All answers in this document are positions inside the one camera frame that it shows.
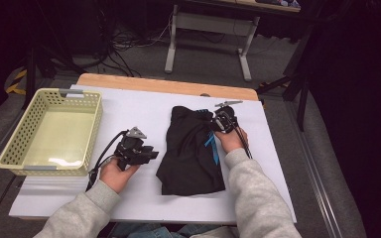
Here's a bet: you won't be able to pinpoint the black tripod stand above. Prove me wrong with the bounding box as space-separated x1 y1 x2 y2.
21 43 87 110

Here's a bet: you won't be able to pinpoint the left hand-held gripper black cable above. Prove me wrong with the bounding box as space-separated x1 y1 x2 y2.
85 129 130 192

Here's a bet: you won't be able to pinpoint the hand-held gripper black cable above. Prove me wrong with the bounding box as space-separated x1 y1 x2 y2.
232 118 253 160
85 129 130 192

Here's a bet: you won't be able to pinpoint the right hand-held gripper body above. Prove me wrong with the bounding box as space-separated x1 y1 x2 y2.
212 100 244 135

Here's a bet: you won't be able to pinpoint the right hand-held gripper black cable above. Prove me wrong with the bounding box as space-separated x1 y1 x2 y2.
232 118 253 160

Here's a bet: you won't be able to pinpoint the tangle of black floor cables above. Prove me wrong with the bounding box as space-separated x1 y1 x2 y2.
78 6 177 78

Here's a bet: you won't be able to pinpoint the wooden desk top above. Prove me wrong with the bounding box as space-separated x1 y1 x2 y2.
175 0 302 14

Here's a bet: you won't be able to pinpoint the black metal stand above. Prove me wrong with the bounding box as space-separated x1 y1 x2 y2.
256 29 316 133

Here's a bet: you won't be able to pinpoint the pale yellow perforated plastic basket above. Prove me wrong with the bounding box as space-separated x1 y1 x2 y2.
0 87 104 177

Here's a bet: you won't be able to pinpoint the person's left hand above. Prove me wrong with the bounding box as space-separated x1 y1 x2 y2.
98 158 141 194

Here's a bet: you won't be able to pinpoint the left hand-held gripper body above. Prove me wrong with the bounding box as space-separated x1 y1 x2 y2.
113 126 148 172

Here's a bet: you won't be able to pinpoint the white board sheet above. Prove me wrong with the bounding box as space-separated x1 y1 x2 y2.
8 83 298 225

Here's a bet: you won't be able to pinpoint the person's right hand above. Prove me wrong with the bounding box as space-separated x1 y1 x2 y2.
213 127 246 154

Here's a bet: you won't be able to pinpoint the person's legs in blue jeans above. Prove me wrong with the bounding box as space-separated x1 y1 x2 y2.
110 221 239 238

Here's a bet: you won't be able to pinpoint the yellow black hazard tape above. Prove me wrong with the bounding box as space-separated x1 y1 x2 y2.
5 67 28 96

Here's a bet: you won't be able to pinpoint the white metal desk frame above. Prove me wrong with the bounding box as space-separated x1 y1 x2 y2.
164 3 261 82

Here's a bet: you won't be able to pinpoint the black shorts with blue print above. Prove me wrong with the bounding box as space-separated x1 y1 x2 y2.
155 105 226 196

